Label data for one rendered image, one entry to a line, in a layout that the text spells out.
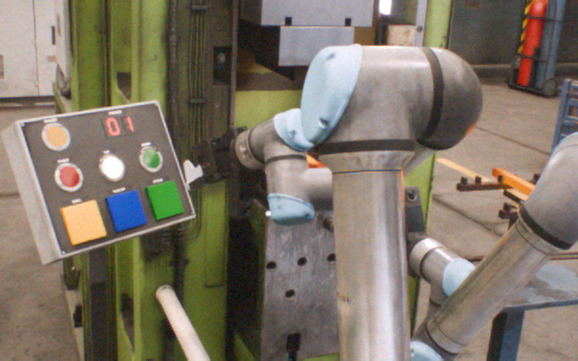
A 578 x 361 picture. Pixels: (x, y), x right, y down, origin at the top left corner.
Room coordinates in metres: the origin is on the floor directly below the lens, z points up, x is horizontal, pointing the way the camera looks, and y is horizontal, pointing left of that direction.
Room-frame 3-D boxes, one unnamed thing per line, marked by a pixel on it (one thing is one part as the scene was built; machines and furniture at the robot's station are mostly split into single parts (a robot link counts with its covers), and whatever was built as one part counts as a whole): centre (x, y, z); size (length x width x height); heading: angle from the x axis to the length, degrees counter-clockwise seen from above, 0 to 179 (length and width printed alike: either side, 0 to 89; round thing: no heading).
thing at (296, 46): (1.92, 0.02, 1.32); 0.42 x 0.20 x 0.10; 23
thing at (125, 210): (1.35, 0.33, 1.01); 0.07 x 0.05 x 0.07; 138
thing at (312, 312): (1.95, -0.02, 0.69); 0.56 x 0.38 x 0.45; 23
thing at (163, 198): (1.42, 0.26, 1.01); 0.07 x 0.05 x 0.07; 138
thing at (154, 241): (1.70, 0.33, 0.80); 0.06 x 0.03 x 0.14; 113
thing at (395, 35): (1.98, -0.30, 1.27); 0.09 x 0.02 x 0.17; 113
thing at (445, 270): (1.18, -0.32, 0.97); 0.11 x 0.08 x 0.09; 24
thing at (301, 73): (1.97, 0.02, 1.24); 0.30 x 0.07 x 0.06; 23
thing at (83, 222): (1.27, 0.39, 1.01); 0.07 x 0.05 x 0.07; 138
